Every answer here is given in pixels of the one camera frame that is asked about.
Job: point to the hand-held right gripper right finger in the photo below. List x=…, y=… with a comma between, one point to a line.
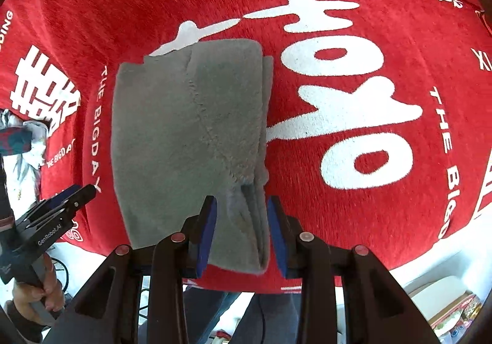
x=277, y=236

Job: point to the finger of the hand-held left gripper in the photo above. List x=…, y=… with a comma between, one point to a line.
x=78, y=198
x=67, y=194

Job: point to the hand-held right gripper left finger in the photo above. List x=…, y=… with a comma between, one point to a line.
x=206, y=236

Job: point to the grey fleece garment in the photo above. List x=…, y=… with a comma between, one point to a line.
x=180, y=136

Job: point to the person's left forearm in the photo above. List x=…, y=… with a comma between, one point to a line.
x=23, y=324

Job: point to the pile of light clothes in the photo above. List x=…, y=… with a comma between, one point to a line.
x=25, y=171

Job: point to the person's left hand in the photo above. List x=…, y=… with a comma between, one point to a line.
x=42, y=290

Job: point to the person's legs in dark trousers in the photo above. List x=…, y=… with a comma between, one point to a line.
x=215, y=309

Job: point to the dark patterned cloth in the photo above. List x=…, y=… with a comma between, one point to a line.
x=15, y=141

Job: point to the colourful printed carton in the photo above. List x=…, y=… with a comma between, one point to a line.
x=457, y=309

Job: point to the red printed blanket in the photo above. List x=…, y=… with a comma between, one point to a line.
x=346, y=40

